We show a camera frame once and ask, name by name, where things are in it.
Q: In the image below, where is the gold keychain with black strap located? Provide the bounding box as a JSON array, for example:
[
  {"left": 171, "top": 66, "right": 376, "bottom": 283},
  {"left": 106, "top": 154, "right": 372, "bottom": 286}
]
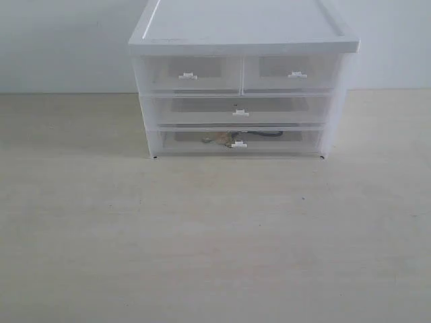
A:
[{"left": 201, "top": 131, "right": 284, "bottom": 148}]

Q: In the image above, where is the white plastic drawer cabinet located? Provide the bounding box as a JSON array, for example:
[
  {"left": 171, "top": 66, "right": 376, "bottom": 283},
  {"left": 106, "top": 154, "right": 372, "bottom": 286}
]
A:
[{"left": 129, "top": 1, "right": 360, "bottom": 159}]

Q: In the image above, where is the clear top right drawer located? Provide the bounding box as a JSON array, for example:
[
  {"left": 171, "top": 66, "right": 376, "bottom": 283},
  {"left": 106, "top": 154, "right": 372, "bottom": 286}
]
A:
[{"left": 242, "top": 55, "right": 341, "bottom": 94}]

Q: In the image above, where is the clear top left drawer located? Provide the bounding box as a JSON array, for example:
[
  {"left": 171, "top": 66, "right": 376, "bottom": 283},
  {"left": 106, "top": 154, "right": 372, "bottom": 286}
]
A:
[{"left": 134, "top": 56, "right": 242, "bottom": 96}]

